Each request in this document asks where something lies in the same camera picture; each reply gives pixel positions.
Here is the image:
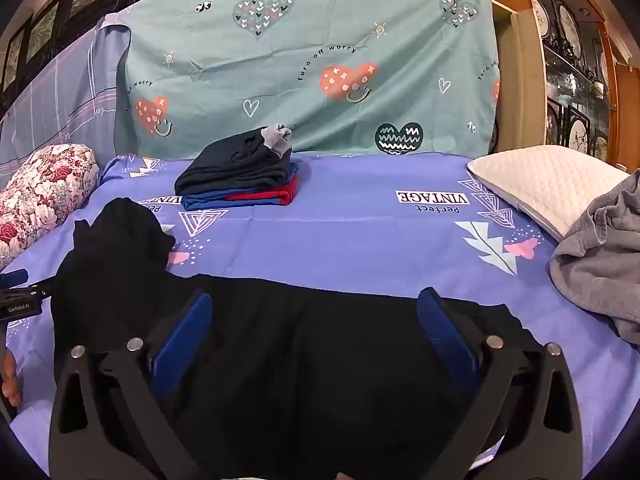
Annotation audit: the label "floral pillow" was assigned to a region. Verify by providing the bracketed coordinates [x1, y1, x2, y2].
[0, 143, 102, 271]

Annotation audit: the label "folded blue garment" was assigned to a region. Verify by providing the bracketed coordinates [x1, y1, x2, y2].
[180, 161, 301, 212]

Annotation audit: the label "teal heart-print sheet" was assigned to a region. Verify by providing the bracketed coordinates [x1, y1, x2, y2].
[114, 0, 502, 158]

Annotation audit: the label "grey blanket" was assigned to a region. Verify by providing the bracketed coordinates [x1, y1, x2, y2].
[549, 169, 640, 347]

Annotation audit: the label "black pants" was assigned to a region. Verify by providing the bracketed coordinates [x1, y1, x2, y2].
[50, 197, 543, 480]

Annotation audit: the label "grey plaid sheet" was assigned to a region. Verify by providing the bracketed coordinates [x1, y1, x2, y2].
[0, 14, 132, 176]

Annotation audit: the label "purple printed bed sheet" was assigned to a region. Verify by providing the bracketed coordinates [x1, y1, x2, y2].
[5, 152, 640, 478]

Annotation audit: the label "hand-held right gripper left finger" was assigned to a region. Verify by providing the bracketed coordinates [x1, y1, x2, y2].
[48, 289, 236, 480]

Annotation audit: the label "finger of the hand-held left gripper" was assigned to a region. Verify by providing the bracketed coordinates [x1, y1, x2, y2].
[0, 268, 54, 302]

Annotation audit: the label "person's left hand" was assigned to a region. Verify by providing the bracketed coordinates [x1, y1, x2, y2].
[0, 347, 24, 409]

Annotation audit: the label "folded dark navy pants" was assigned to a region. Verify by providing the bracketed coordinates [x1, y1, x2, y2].
[174, 127, 293, 196]

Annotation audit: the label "small grey cloth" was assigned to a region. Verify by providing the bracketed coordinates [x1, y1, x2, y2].
[260, 123, 294, 157]

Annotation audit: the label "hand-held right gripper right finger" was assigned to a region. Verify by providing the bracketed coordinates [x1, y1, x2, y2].
[416, 287, 587, 480]

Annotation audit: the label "round decorative plate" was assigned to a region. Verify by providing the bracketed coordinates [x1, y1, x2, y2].
[531, 0, 551, 38]
[557, 4, 584, 58]
[569, 119, 591, 157]

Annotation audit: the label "folded red garment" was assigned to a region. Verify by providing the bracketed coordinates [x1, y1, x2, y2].
[224, 175, 300, 207]

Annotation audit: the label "wooden display cabinet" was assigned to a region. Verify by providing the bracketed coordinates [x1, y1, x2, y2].
[472, 0, 640, 173]

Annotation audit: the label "white quilted pillow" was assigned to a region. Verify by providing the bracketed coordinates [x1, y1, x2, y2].
[467, 144, 631, 243]

